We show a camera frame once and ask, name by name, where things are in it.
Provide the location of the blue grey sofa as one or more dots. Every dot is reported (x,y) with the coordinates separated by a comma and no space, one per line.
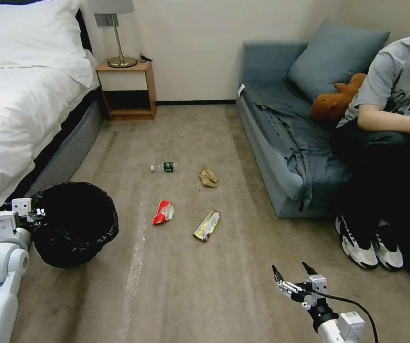
(280,143)

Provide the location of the clear plastic bottle green label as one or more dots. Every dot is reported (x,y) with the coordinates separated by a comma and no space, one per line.
(165,167)

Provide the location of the yellow brown snack wrapper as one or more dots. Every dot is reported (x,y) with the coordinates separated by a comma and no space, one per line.
(208,225)

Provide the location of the crumpled brown paper bag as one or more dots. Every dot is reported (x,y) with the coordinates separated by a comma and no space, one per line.
(208,177)

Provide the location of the white sofa tag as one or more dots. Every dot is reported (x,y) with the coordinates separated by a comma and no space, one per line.
(241,90)

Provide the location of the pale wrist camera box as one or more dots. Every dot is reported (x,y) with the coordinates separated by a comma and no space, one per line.
(22,205)
(319,284)

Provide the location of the white bed duvet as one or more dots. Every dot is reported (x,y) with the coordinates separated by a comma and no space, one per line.
(19,107)

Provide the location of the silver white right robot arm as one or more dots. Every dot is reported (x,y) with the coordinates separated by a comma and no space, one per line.
(333,330)

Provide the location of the white black sneaker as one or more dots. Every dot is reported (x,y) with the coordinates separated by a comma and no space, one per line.
(391,252)
(355,246)

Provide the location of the brown plush toy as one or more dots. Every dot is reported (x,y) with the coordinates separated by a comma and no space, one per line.
(328,103)

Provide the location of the white pillow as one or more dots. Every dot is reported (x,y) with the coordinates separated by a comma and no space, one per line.
(29,25)

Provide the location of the person's forearm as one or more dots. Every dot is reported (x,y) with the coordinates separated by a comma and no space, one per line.
(387,119)

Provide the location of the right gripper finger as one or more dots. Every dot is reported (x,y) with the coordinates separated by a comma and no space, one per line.
(308,271)
(288,286)

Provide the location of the wooden nightstand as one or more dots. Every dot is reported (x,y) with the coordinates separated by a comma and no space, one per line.
(126,82)

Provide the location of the dark headboard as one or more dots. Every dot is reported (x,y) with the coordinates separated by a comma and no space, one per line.
(85,32)

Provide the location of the grey bed base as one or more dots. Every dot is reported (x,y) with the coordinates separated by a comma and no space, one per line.
(72,143)

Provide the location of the brass table lamp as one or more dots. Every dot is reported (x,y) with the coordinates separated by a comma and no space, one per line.
(121,61)

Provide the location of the red snack wrapper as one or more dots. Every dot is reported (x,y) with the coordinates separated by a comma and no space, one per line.
(162,213)

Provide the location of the grey wall switch panel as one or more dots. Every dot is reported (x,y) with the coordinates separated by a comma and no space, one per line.
(106,20)

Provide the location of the black trash bin with bag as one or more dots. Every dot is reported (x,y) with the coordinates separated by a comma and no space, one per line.
(80,228)

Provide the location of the person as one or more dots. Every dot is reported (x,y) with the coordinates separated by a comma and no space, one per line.
(387,171)

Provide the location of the blue grey cushion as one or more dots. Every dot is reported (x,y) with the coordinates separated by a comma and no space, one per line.
(333,57)

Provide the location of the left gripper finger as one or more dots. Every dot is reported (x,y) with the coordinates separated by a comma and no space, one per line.
(37,213)

